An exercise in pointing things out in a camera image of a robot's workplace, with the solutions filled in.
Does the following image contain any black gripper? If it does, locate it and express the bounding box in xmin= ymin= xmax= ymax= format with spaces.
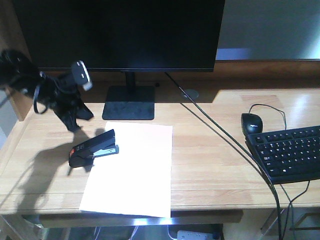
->
xmin=39 ymin=73 xmax=94 ymax=132

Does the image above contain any black orange stapler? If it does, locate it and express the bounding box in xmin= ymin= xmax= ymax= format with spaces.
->
xmin=68 ymin=129 xmax=119 ymax=168

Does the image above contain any white paper sheet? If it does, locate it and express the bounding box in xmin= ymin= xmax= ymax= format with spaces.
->
xmin=79 ymin=121 xmax=173 ymax=218

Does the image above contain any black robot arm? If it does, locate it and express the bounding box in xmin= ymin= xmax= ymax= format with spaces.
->
xmin=0 ymin=49 xmax=94 ymax=133

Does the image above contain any wooden desk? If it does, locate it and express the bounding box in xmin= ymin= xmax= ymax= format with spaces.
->
xmin=0 ymin=0 xmax=320 ymax=240

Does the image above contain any black computer monitor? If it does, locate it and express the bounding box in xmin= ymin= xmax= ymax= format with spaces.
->
xmin=13 ymin=0 xmax=225 ymax=120

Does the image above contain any white power strip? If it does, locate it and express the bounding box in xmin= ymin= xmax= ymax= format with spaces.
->
xmin=177 ymin=230 xmax=213 ymax=240

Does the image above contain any black computer mouse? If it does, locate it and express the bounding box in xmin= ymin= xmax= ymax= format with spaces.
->
xmin=241 ymin=113 xmax=263 ymax=136

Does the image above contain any black keyboard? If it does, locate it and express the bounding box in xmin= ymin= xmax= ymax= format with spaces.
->
xmin=245 ymin=125 xmax=320 ymax=185

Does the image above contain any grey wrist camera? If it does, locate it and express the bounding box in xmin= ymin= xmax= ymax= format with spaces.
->
xmin=71 ymin=60 xmax=93 ymax=91

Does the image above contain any black monitor cable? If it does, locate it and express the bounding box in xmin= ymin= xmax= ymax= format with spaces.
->
xmin=164 ymin=72 xmax=285 ymax=240

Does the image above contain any grey desk cable grommet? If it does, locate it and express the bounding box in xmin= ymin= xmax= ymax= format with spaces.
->
xmin=181 ymin=89 xmax=199 ymax=99

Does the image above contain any black mouse cable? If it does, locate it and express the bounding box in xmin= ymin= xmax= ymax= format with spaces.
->
xmin=248 ymin=103 xmax=287 ymax=131

